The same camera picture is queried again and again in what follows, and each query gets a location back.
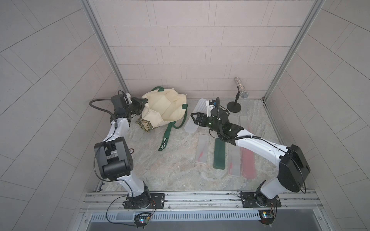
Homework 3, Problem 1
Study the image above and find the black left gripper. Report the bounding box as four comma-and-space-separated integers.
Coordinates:
123, 98, 147, 117

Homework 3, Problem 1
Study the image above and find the cream canvas tote bag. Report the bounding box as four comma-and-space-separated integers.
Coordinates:
136, 86, 188, 152

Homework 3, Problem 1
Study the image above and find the dark green pencil case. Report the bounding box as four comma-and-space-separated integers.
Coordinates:
214, 139, 226, 170

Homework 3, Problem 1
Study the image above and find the translucent pink pencil case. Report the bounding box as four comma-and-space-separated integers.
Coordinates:
240, 148, 256, 180

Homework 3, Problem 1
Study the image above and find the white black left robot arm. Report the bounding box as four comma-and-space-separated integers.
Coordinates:
89, 93, 151, 209

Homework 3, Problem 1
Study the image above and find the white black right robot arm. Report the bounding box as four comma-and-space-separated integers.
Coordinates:
191, 99, 311, 208

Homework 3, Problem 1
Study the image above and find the silver microphone on stand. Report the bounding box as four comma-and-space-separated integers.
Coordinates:
227, 77, 249, 113

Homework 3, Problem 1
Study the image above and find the left green circuit board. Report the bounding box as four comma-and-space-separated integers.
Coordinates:
134, 212, 152, 228

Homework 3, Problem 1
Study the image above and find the green circuit board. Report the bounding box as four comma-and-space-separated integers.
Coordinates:
134, 212, 152, 228
259, 210, 276, 225

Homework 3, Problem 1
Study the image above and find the right green circuit board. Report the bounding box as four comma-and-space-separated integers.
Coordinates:
259, 210, 276, 225

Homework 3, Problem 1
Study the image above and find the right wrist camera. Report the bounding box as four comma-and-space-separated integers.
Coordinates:
206, 100, 216, 116

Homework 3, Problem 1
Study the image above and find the aluminium mounting rail frame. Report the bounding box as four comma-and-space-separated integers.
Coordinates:
71, 190, 334, 231

